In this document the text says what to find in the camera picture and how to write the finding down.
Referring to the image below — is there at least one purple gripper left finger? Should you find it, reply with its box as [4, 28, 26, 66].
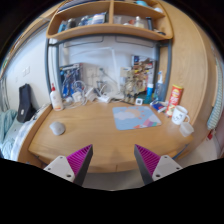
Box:
[44, 144, 93, 186]

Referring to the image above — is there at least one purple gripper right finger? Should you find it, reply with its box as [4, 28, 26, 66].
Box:
[134, 145, 182, 185]

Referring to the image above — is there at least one grey computer mouse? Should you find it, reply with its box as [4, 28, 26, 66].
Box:
[50, 122, 66, 136]

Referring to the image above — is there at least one pastel cloud mouse pad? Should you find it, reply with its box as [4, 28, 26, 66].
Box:
[112, 106, 162, 130]

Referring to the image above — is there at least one wooden desk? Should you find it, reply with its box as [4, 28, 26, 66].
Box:
[18, 103, 193, 173]

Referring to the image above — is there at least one clear plastic cup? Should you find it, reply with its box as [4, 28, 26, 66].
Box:
[179, 122, 194, 137]

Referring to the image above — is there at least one white ceramic mug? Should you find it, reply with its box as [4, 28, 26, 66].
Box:
[172, 105, 190, 125]

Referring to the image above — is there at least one blue packet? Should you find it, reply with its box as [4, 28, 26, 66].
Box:
[150, 101, 167, 113]

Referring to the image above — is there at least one small white clock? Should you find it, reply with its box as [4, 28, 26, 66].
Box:
[135, 98, 143, 105]

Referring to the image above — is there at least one light blue bedding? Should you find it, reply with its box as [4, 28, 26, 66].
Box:
[0, 109, 21, 159]

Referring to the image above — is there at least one red chips can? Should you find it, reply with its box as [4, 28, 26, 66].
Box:
[166, 84, 183, 117]

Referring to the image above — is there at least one white power strip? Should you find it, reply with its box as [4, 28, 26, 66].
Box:
[97, 95, 111, 103]

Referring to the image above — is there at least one white bottle red cap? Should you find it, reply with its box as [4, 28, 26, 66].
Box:
[50, 86, 64, 111]

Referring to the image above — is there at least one blue spray bottle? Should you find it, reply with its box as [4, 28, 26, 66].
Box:
[154, 71, 163, 101]

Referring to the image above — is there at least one blue box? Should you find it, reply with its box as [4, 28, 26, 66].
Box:
[60, 63, 82, 98]

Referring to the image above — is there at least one wooden wall shelf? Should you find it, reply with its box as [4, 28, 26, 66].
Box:
[46, 0, 173, 41]

